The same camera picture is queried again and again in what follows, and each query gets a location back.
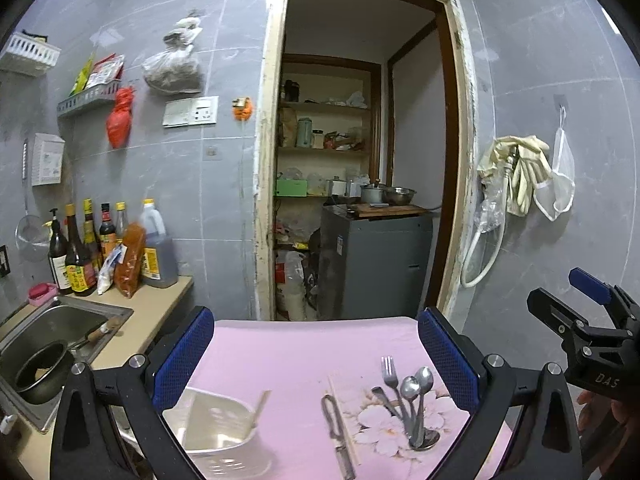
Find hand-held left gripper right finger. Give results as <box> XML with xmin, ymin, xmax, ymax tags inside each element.
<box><xmin>417</xmin><ymin>305</ymin><xmax>583</xmax><ymax>480</ymax></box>

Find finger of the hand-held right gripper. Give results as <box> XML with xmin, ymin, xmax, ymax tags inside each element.
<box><xmin>526</xmin><ymin>287</ymin><xmax>593</xmax><ymax>348</ymax></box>
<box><xmin>569</xmin><ymin>268</ymin><xmax>640</xmax><ymax>332</ymax></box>

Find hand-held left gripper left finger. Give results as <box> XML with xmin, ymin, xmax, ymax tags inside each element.
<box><xmin>50</xmin><ymin>305</ymin><xmax>216</xmax><ymax>480</ymax></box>

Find metal fork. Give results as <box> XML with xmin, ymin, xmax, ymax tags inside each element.
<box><xmin>381</xmin><ymin>356</ymin><xmax>421</xmax><ymax>448</ymax></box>

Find white plastic utensil holder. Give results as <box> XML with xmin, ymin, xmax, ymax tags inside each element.
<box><xmin>162</xmin><ymin>387</ymin><xmax>273</xmax><ymax>480</ymax></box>

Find large metal spoon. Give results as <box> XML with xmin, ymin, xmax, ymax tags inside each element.
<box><xmin>371</xmin><ymin>386</ymin><xmax>442</xmax><ymax>452</ymax></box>

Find person's right hand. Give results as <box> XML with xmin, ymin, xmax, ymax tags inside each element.
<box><xmin>575</xmin><ymin>390</ymin><xmax>640</xmax><ymax>480</ymax></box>

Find large dark oil jug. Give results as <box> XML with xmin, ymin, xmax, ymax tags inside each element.
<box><xmin>137</xmin><ymin>199</ymin><xmax>179</xmax><ymax>289</ymax></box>

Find clear hanging bag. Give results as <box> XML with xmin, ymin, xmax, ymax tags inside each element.
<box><xmin>532</xmin><ymin>105</ymin><xmax>576</xmax><ymax>222</ymax></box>

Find orange spice packet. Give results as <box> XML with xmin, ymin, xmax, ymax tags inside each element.
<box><xmin>114</xmin><ymin>223</ymin><xmax>147</xmax><ymax>300</ymax></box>

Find white blue packet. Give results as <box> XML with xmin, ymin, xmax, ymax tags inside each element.
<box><xmin>96</xmin><ymin>245</ymin><xmax>125</xmax><ymax>295</ymax></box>

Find pink floral tablecloth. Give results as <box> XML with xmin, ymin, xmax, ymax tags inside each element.
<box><xmin>165</xmin><ymin>316</ymin><xmax>516</xmax><ymax>480</ymax></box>

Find crumpled clear plastic bag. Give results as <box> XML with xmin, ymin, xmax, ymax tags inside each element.
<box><xmin>472</xmin><ymin>180</ymin><xmax>507</xmax><ymax>234</ymax></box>

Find grey cabinet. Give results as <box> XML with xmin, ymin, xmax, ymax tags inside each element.
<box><xmin>319</xmin><ymin>205</ymin><xmax>435</xmax><ymax>320</ymax></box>

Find white bag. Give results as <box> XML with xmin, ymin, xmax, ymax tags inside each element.
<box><xmin>276</xmin><ymin>250</ymin><xmax>308</xmax><ymax>321</ymax></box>

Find cream rubber gloves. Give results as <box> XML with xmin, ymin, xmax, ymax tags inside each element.
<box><xmin>477</xmin><ymin>135</ymin><xmax>553</xmax><ymax>217</ymax></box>

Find stainless steel sink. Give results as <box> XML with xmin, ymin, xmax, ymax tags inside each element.
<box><xmin>0</xmin><ymin>294</ymin><xmax>135</xmax><ymax>433</ymax></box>

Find dark sauce bottle yellow label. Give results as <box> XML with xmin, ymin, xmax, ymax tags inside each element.
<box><xmin>64</xmin><ymin>204</ymin><xmax>98</xmax><ymax>297</ymax></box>

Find red label sauce bottle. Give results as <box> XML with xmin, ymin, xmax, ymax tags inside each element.
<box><xmin>99</xmin><ymin>203</ymin><xmax>118</xmax><ymax>261</ymax></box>

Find clear bottle yellow cap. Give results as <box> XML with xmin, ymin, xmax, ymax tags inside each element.
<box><xmin>115</xmin><ymin>202</ymin><xmax>131</xmax><ymax>247</ymax></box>

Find pink soap dish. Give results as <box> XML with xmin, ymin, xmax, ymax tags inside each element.
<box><xmin>27</xmin><ymin>282</ymin><xmax>60</xmax><ymax>306</ymax></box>

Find tall yellow cap sauce bottle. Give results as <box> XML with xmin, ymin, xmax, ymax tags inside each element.
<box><xmin>82</xmin><ymin>198</ymin><xmax>104</xmax><ymax>271</ymax></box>

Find wooden cutting board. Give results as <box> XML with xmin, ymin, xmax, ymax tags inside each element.
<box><xmin>347</xmin><ymin>203</ymin><xmax>433</xmax><ymax>219</ymax></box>

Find dark pump bottle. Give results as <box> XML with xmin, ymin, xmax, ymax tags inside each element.
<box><xmin>48</xmin><ymin>207</ymin><xmax>76</xmax><ymax>296</ymax></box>

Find steel bowl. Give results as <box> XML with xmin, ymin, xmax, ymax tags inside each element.
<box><xmin>382</xmin><ymin>186</ymin><xmax>417</xmax><ymax>206</ymax></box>

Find steel pot with lid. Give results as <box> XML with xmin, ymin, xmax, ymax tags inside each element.
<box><xmin>360</xmin><ymin>178</ymin><xmax>386</xmax><ymax>205</ymax></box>

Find metal strainer ladle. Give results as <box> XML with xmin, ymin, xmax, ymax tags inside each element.
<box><xmin>15</xmin><ymin>140</ymin><xmax>45</xmax><ymax>263</ymax></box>

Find red plastic bag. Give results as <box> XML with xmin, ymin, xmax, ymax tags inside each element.
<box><xmin>106</xmin><ymin>86</ymin><xmax>137</xmax><ymax>150</ymax></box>

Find wooden pantry shelf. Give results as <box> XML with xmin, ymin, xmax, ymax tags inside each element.
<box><xmin>275</xmin><ymin>54</ymin><xmax>383</xmax><ymax>201</ymax></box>

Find clear bag with dark contents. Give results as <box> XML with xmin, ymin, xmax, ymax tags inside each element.
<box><xmin>141</xmin><ymin>10</ymin><xmax>203</xmax><ymax>97</ymax></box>

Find yellow green seasoning packet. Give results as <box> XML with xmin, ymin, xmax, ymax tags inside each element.
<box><xmin>70</xmin><ymin>52</ymin><xmax>96</xmax><ymax>97</ymax></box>

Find red seasoning packet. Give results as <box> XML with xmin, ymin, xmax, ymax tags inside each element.
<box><xmin>87</xmin><ymin>55</ymin><xmax>125</xmax><ymax>87</ymax></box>

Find white hose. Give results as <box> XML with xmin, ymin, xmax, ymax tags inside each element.
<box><xmin>460</xmin><ymin>210</ymin><xmax>507</xmax><ymax>289</ymax></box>

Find black pan with wooden handle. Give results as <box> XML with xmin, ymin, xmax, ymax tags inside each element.
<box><xmin>14</xmin><ymin>319</ymin><xmax>124</xmax><ymax>405</ymax></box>

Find thin white cord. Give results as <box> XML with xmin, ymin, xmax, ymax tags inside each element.
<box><xmin>238</xmin><ymin>119</ymin><xmax>248</xmax><ymax>311</ymax></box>

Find wooden door frame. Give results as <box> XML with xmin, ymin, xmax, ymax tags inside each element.
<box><xmin>254</xmin><ymin>0</ymin><xmax>476</xmax><ymax>322</ymax></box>

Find white wall box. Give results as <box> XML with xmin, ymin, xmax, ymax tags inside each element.
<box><xmin>31</xmin><ymin>133</ymin><xmax>66</xmax><ymax>186</ymax></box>

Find grey wall shelf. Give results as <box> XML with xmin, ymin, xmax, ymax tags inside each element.
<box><xmin>56</xmin><ymin>80</ymin><xmax>123</xmax><ymax>120</ymax></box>

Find white wall basket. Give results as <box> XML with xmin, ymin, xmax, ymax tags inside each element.
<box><xmin>0</xmin><ymin>31</ymin><xmax>62</xmax><ymax>78</ymax></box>

